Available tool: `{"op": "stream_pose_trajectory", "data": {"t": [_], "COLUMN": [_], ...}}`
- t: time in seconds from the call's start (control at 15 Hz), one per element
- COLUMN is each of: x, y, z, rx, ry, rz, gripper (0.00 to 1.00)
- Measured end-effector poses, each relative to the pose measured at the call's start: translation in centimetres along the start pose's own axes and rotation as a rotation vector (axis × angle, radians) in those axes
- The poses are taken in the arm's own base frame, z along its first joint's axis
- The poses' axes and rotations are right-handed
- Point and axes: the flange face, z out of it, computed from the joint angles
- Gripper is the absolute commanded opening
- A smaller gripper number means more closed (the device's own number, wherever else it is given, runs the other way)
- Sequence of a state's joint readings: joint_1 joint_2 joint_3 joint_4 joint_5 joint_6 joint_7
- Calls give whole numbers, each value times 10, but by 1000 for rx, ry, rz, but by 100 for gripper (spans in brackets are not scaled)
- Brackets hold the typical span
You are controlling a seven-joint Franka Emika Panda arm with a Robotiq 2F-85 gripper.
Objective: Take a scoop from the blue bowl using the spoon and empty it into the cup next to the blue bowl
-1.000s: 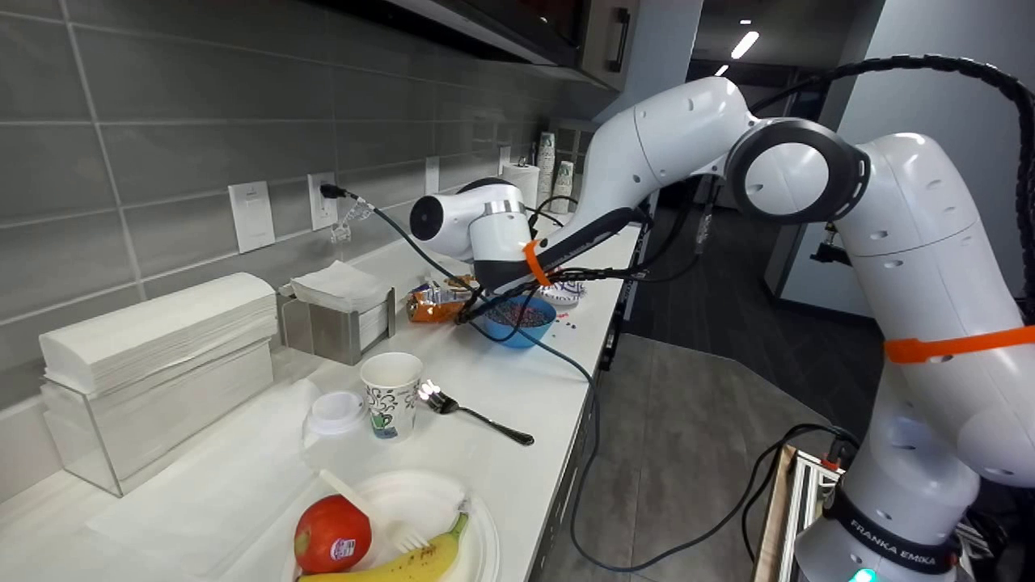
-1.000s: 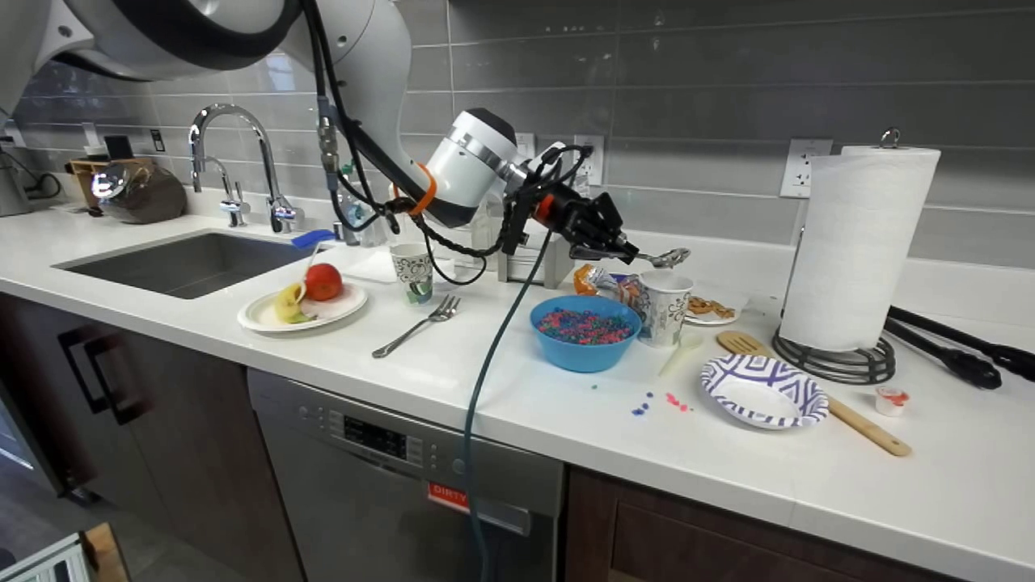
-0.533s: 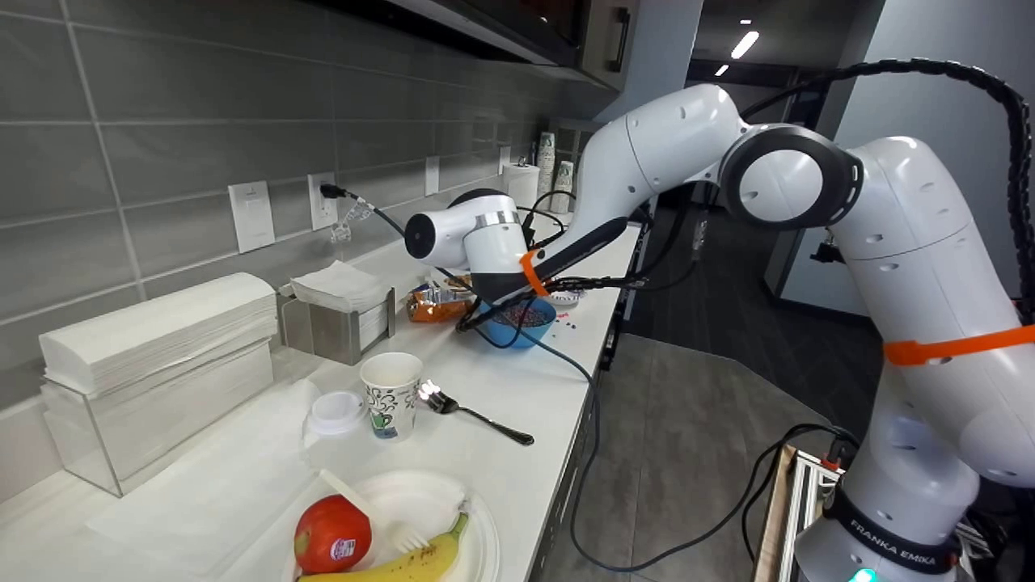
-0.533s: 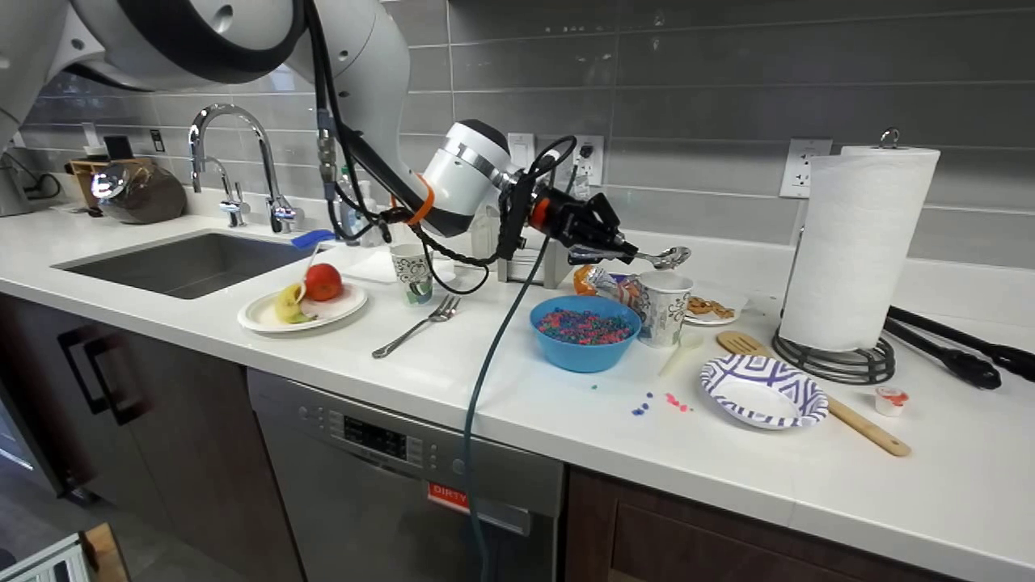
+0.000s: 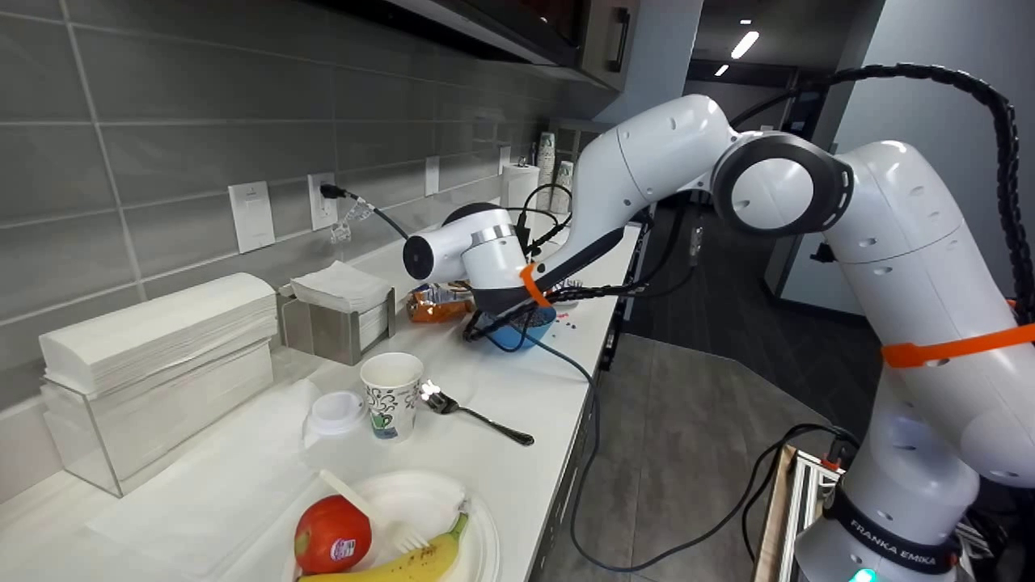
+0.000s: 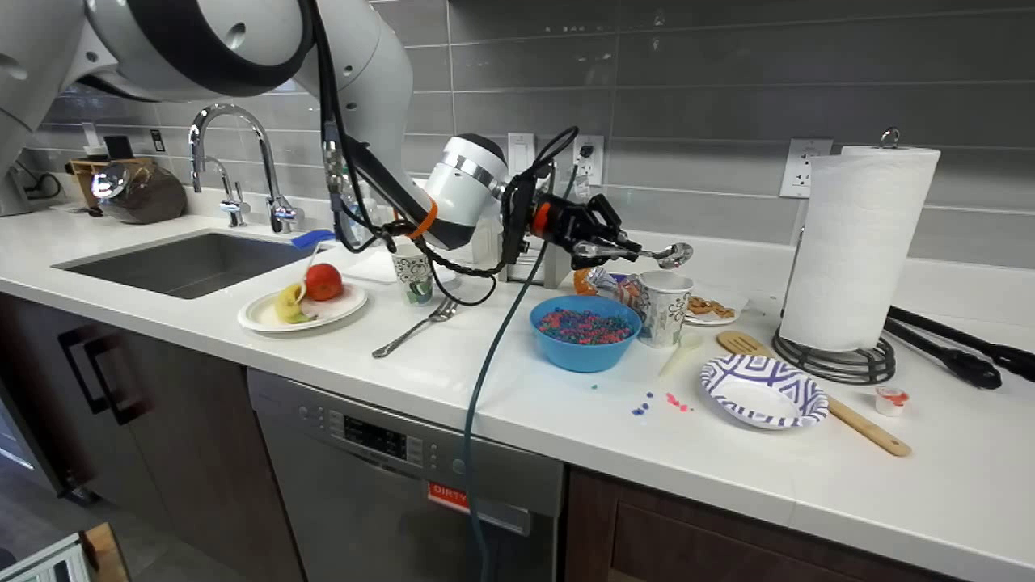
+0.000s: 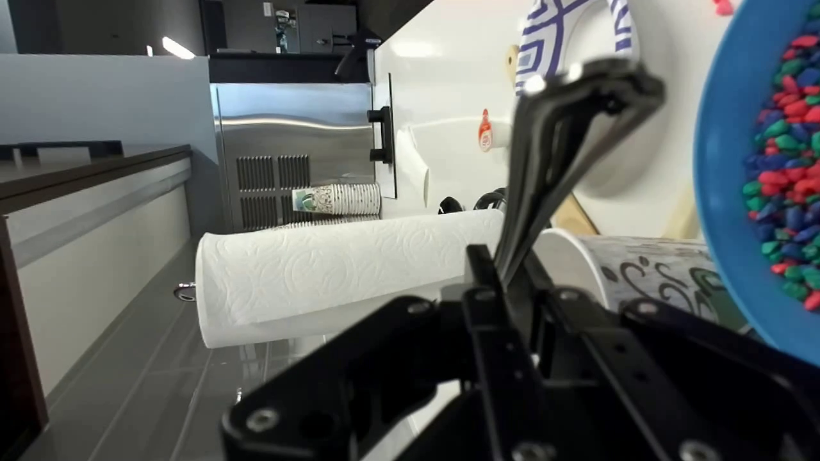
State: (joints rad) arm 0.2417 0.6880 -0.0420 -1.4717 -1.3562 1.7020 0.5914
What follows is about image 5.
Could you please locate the dark upper cabinet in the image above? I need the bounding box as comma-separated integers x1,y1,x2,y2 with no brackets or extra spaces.
320,0,642,92

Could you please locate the white plastic lid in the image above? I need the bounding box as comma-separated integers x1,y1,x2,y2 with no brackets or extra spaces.
304,388,370,440

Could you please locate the white fruit plate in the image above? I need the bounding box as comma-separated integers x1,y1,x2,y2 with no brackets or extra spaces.
282,466,505,582

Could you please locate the blue bowl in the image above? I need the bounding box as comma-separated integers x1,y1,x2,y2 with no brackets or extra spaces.
482,304,561,360

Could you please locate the floral print paper cup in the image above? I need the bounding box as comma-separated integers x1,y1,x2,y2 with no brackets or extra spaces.
357,349,430,444

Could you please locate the yellow banana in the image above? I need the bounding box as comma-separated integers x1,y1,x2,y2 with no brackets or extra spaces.
301,511,476,582

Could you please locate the red apple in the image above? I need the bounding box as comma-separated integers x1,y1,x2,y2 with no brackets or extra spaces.
292,491,376,579

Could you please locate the metal napkin holder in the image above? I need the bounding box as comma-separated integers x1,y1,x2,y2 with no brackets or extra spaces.
274,259,401,369

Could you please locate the white blank wall plate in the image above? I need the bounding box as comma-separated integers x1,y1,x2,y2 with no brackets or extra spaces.
228,178,279,257

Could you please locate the wooden frame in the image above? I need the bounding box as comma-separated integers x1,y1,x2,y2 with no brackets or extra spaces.
752,444,858,582

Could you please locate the black power cable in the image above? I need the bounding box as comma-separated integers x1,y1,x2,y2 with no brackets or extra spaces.
316,178,866,579

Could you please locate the orange snack bag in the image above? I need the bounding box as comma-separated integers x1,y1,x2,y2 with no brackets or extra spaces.
405,279,478,328

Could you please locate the metal fork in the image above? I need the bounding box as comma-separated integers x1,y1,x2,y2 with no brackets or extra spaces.
413,375,539,449

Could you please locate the white paper towel roll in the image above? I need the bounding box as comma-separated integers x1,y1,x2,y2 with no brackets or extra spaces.
502,157,545,211

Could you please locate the ceiling light strip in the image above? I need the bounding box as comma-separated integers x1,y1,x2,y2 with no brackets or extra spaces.
729,27,764,65

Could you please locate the black corrugated conduit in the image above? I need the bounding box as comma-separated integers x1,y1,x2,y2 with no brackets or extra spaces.
741,63,1035,330

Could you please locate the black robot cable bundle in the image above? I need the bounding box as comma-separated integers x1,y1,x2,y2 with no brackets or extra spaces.
460,178,698,349

